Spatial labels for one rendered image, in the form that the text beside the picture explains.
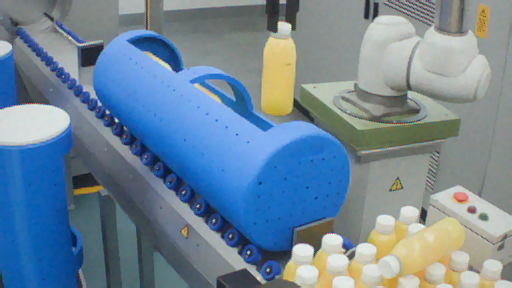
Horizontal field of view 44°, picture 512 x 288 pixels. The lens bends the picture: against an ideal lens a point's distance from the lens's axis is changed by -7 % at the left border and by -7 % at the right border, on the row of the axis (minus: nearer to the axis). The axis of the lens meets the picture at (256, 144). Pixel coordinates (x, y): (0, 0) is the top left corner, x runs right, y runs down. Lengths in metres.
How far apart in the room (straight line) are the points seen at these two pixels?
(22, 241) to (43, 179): 0.22
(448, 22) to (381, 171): 0.48
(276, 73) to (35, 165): 0.78
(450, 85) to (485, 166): 1.26
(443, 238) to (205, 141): 0.57
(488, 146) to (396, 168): 1.09
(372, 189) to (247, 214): 0.68
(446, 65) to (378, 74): 0.22
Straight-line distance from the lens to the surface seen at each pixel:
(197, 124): 1.55
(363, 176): 1.97
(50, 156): 1.90
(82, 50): 2.49
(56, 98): 2.61
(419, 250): 1.22
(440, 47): 1.85
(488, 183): 3.15
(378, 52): 1.94
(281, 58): 1.40
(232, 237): 1.53
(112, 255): 2.54
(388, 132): 1.92
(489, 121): 3.01
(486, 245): 1.43
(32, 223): 1.98
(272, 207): 1.43
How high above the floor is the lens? 1.80
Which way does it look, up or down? 25 degrees down
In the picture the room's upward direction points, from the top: 3 degrees clockwise
